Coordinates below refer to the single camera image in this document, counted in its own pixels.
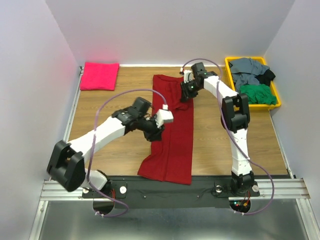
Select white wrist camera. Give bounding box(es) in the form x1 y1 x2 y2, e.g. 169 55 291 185
155 104 174 128
179 67 194 84

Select folded pink t shirt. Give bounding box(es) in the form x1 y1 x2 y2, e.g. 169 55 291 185
79 62 120 91

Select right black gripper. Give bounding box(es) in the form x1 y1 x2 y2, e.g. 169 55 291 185
179 79 202 102

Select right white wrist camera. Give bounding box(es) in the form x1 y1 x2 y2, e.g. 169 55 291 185
179 67 194 84

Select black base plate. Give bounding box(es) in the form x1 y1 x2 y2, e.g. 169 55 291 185
82 175 261 210

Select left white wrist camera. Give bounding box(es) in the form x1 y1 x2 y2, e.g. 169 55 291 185
155 104 174 128

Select yellow plastic bin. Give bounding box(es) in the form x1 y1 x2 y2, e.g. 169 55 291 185
225 56 282 110

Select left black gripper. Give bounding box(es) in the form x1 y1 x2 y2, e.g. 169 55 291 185
137 113 166 143

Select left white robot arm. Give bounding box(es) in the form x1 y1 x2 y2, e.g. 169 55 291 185
46 97 174 197

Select dark red t shirt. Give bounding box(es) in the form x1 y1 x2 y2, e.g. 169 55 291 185
137 74 194 185

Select green t shirt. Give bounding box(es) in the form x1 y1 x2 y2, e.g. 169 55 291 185
240 84 277 105

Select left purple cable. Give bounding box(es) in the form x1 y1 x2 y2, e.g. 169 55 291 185
86 88 171 218

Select black t shirt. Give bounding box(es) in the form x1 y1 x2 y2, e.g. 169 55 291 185
255 69 276 87

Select aluminium frame rail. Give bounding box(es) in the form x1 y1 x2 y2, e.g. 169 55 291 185
29 64 311 240

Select grey t shirt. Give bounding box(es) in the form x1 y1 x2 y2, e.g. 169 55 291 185
228 57 270 92

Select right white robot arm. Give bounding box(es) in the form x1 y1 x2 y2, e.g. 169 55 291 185
179 62 255 195

